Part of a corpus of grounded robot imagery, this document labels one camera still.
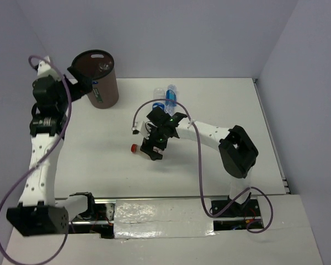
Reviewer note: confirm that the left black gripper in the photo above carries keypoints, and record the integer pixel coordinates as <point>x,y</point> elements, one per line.
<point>83,87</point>

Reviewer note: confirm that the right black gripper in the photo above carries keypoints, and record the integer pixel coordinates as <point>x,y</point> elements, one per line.
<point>148,144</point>

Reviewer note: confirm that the bottle with red cap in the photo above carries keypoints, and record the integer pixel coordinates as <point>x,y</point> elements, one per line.
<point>136,149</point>

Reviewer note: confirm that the crushed blue label bottle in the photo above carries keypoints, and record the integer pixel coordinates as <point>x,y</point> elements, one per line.
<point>102,70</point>

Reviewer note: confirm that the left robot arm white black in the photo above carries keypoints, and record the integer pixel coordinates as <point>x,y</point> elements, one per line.
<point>37,212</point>

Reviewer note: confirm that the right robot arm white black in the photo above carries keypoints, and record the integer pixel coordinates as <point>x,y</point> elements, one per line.
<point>237,151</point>

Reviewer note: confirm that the brown cylindrical waste bin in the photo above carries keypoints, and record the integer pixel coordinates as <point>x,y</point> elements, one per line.
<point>105,93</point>

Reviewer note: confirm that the blue label bottle white cap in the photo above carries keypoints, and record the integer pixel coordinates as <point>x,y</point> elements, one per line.
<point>159,95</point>

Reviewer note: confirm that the clear bottle blue cap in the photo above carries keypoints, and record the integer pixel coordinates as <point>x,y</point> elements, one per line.
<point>171,99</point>

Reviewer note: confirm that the silver foil tape sheet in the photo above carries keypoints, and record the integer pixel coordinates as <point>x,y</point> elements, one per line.
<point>161,218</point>

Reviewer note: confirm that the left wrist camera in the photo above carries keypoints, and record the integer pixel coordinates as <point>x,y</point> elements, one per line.
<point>45,70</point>

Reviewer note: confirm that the aluminium mounting rail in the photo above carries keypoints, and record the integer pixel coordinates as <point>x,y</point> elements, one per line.
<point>101,222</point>

